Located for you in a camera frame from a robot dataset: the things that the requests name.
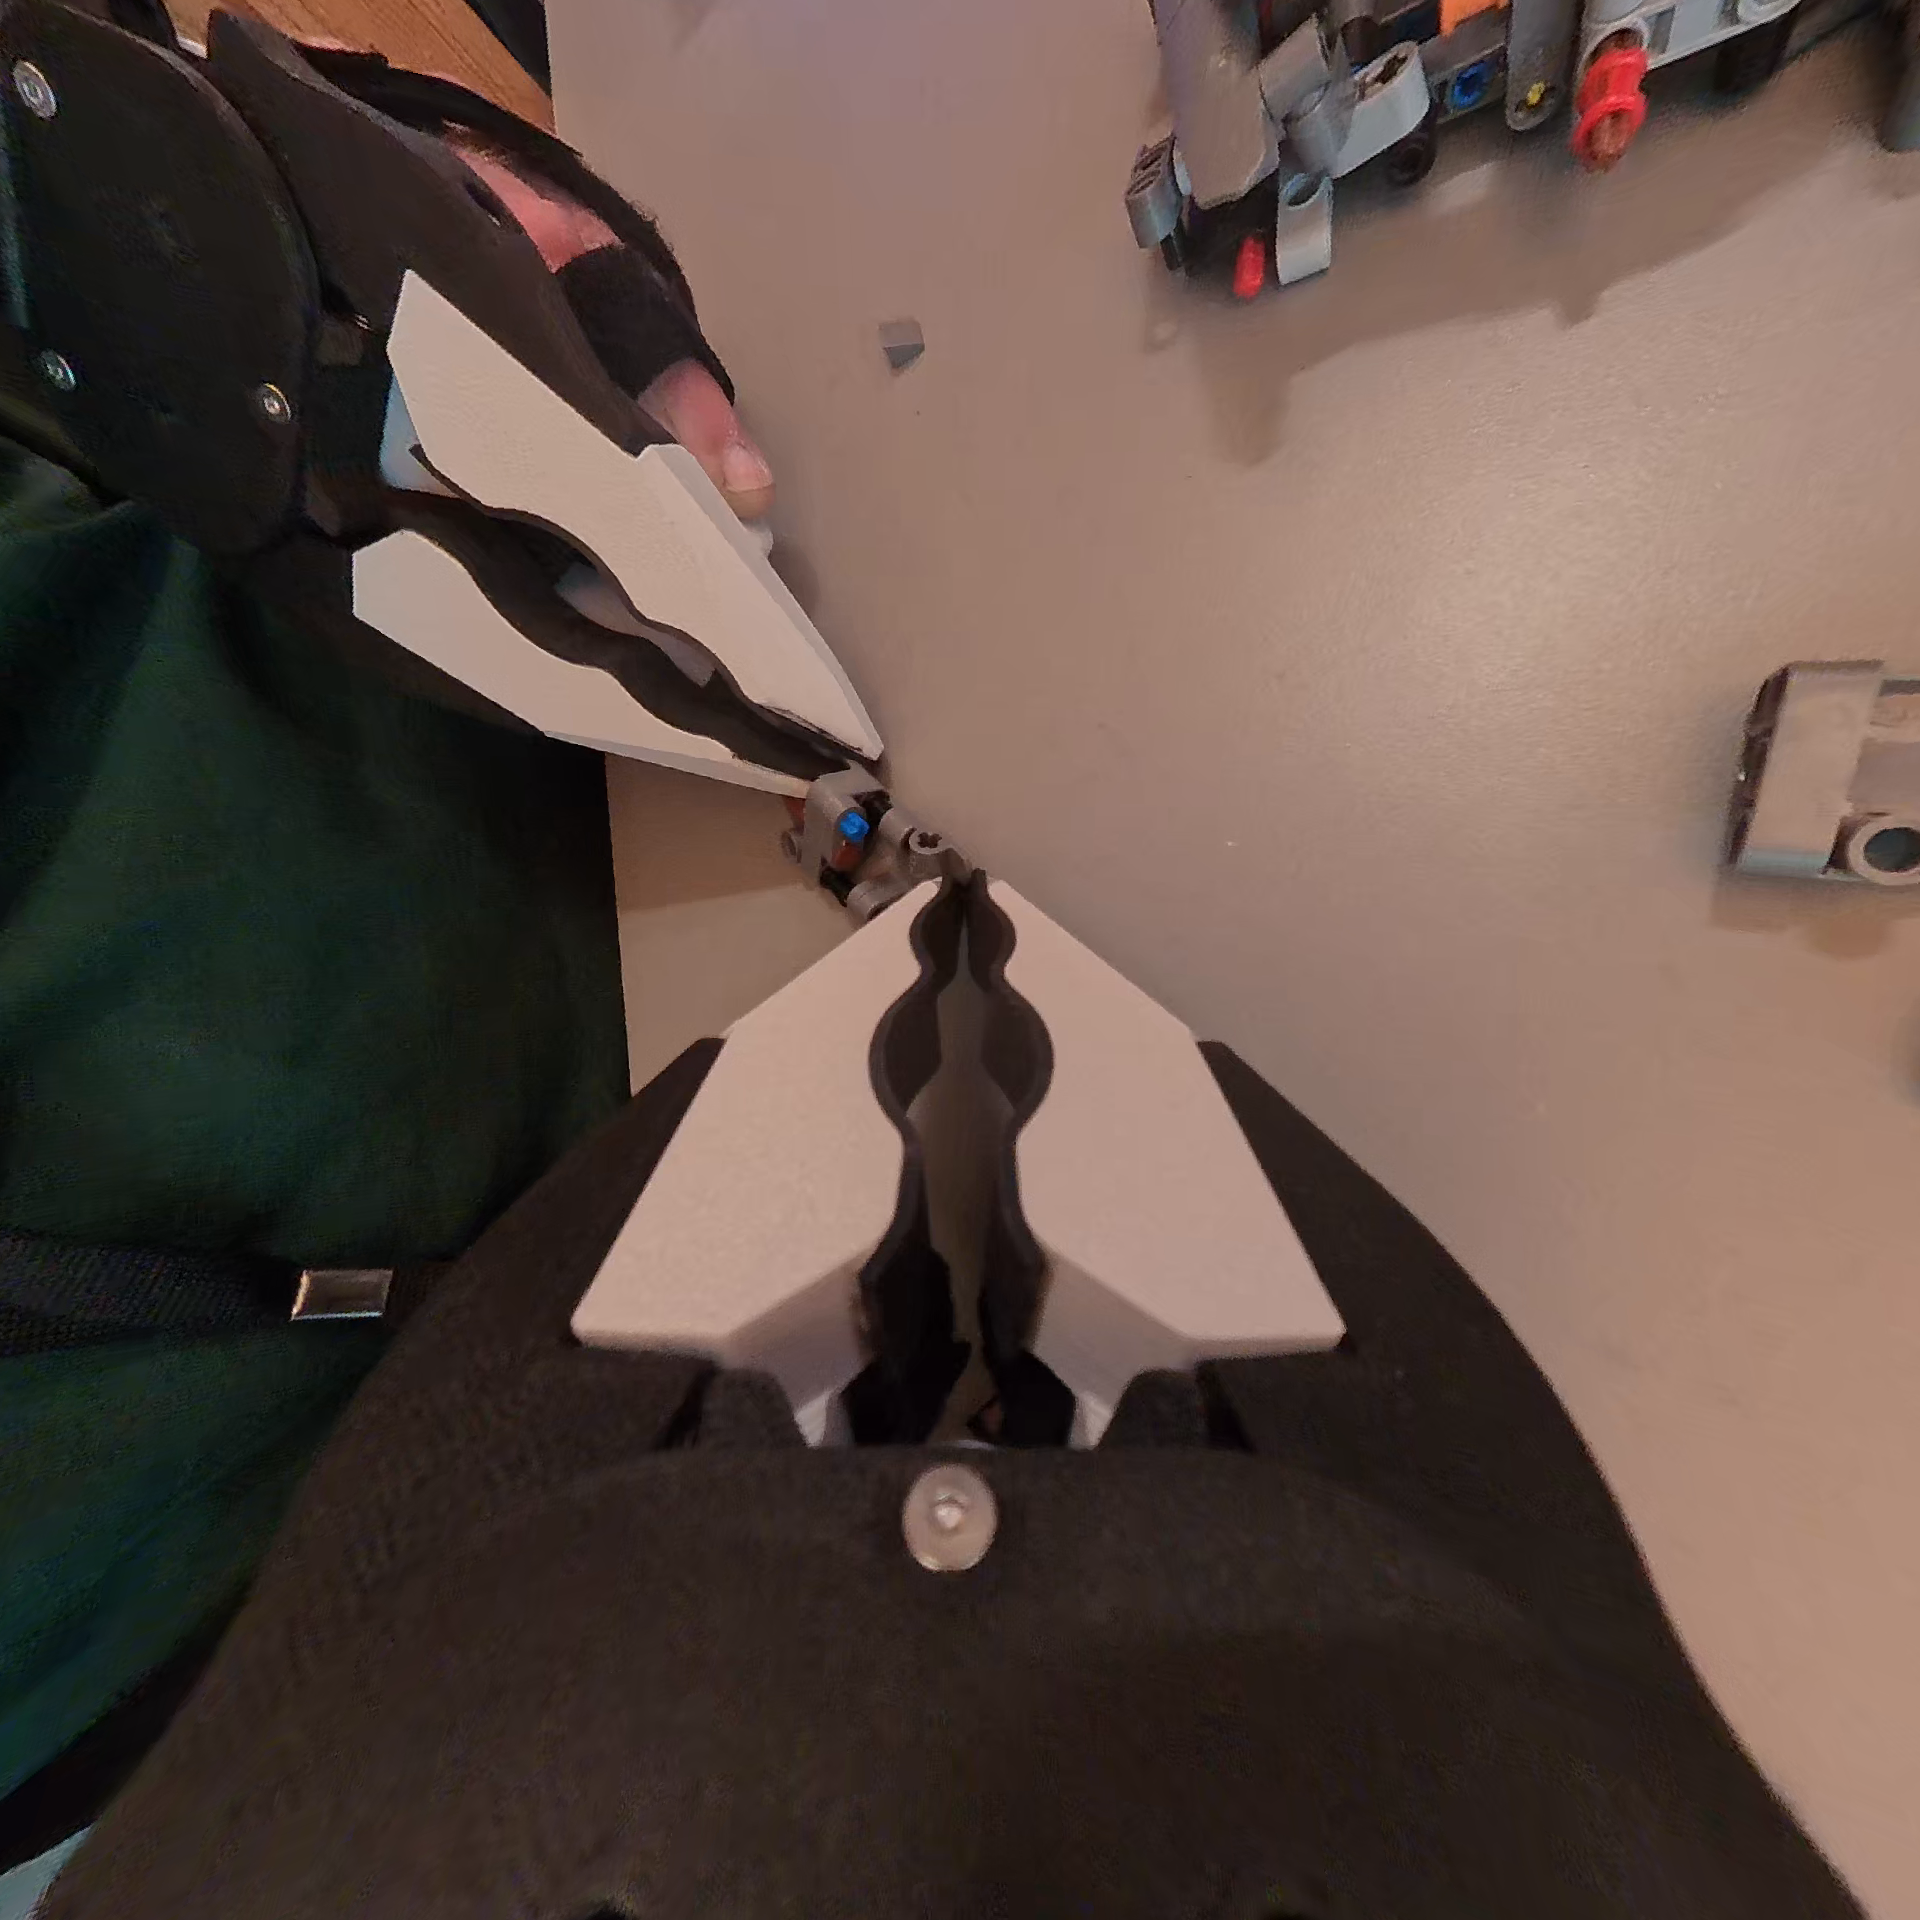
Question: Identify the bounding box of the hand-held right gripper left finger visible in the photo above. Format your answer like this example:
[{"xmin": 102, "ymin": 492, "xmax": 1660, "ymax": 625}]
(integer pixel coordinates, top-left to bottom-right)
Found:
[{"xmin": 570, "ymin": 877, "xmax": 965, "ymax": 1373}]

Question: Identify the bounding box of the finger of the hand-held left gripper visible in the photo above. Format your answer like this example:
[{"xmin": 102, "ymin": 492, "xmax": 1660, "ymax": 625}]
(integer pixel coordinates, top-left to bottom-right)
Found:
[
  {"xmin": 350, "ymin": 528, "xmax": 825, "ymax": 801},
  {"xmin": 379, "ymin": 267, "xmax": 886, "ymax": 762}
]

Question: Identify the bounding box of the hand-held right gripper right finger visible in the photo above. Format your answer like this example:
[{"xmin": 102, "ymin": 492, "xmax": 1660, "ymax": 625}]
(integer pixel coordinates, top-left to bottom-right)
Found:
[{"xmin": 971, "ymin": 877, "xmax": 1347, "ymax": 1370}]

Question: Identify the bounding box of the long grey lego panel assembly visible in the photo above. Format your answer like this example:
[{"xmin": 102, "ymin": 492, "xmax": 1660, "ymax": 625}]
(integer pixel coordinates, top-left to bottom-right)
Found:
[{"xmin": 785, "ymin": 762, "xmax": 962, "ymax": 921}]

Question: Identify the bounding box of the grey and orange lego car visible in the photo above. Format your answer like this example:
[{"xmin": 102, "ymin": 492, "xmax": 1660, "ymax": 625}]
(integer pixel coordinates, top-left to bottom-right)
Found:
[{"xmin": 1125, "ymin": 0, "xmax": 1920, "ymax": 302}]

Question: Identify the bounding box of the short grey lego wedge assembly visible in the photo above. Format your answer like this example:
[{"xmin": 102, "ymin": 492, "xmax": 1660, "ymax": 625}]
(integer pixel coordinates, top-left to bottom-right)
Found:
[{"xmin": 1726, "ymin": 661, "xmax": 1920, "ymax": 884}]

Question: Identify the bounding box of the person's left hand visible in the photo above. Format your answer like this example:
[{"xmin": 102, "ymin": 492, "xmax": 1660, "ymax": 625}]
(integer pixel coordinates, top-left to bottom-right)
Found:
[{"xmin": 451, "ymin": 128, "xmax": 777, "ymax": 523}]

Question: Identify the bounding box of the person's torso in green shirt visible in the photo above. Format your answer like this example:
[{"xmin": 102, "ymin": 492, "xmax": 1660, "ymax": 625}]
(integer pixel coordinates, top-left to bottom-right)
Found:
[{"xmin": 0, "ymin": 435, "xmax": 633, "ymax": 1801}]

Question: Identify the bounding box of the black strap with buckle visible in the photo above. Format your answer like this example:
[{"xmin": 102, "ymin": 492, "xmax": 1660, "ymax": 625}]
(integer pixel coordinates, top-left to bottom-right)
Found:
[{"xmin": 0, "ymin": 1237, "xmax": 401, "ymax": 1354}]

